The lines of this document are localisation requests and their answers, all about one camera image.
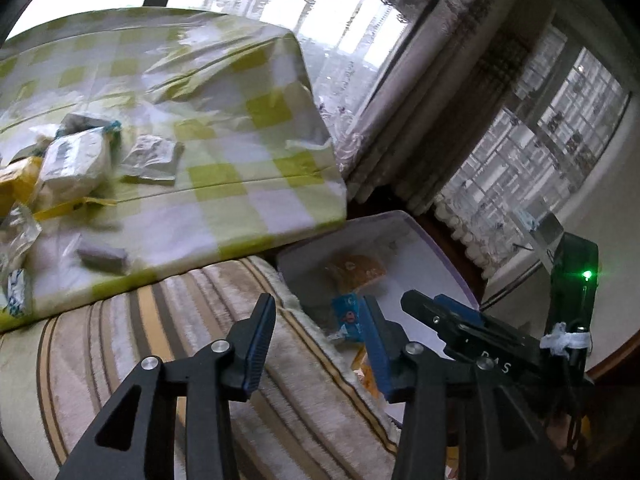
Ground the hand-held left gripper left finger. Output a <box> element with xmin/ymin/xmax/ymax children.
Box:
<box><xmin>55</xmin><ymin>292</ymin><xmax>277</xmax><ymax>480</ymax></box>

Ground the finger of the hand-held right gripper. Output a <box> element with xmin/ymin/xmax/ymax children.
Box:
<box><xmin>401</xmin><ymin>290</ymin><xmax>481</xmax><ymax>348</ymax></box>
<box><xmin>434</xmin><ymin>294</ymin><xmax>487</xmax><ymax>330</ymax></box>

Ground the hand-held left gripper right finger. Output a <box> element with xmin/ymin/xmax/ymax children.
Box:
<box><xmin>361</xmin><ymin>294</ymin><xmax>566</xmax><ymax>480</ymax></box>

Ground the white box with purple rim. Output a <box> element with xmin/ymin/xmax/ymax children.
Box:
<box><xmin>275</xmin><ymin>210</ymin><xmax>483</xmax><ymax>431</ymax></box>

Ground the small grey snack packet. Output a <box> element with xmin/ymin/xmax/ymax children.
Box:
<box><xmin>77</xmin><ymin>245</ymin><xmax>130</xmax><ymax>275</ymax></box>

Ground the silver snack packet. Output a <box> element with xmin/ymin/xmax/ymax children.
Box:
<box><xmin>120</xmin><ymin>134</ymin><xmax>186</xmax><ymax>187</ymax></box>

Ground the blue and white packet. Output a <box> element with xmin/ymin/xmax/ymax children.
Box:
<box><xmin>2</xmin><ymin>267</ymin><xmax>33</xmax><ymax>318</ymax></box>

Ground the white cracker packet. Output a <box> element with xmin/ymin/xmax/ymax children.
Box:
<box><xmin>37</xmin><ymin>127</ymin><xmax>123</xmax><ymax>206</ymax></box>

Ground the clear wrapper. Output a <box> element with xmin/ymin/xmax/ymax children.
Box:
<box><xmin>0</xmin><ymin>205</ymin><xmax>43</xmax><ymax>286</ymax></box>

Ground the clear packet with blue edge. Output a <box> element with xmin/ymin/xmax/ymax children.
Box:
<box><xmin>55</xmin><ymin>112</ymin><xmax>123</xmax><ymax>141</ymax></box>

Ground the yellow noodle snack packet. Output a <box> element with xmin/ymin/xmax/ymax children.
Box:
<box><xmin>350</xmin><ymin>347</ymin><xmax>386</xmax><ymax>396</ymax></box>

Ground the blue snack packet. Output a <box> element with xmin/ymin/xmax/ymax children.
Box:
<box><xmin>331</xmin><ymin>292</ymin><xmax>371</xmax><ymax>343</ymax></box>

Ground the orange snack packet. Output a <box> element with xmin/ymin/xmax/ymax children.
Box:
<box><xmin>324</xmin><ymin>255</ymin><xmax>387</xmax><ymax>293</ymax></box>

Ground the striped beige blanket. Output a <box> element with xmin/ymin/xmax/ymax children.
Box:
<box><xmin>0</xmin><ymin>255</ymin><xmax>401</xmax><ymax>480</ymax></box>

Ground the lace curtain with scalloped hem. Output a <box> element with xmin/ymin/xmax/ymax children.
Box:
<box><xmin>435</xmin><ymin>25</ymin><xmax>631</xmax><ymax>281</ymax></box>

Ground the beige drape curtain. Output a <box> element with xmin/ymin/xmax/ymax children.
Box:
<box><xmin>332</xmin><ymin>0</ymin><xmax>556</xmax><ymax>206</ymax></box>

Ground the sheer embroidered curtain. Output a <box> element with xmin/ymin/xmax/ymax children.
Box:
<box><xmin>200</xmin><ymin>0</ymin><xmax>451</xmax><ymax>126</ymax></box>

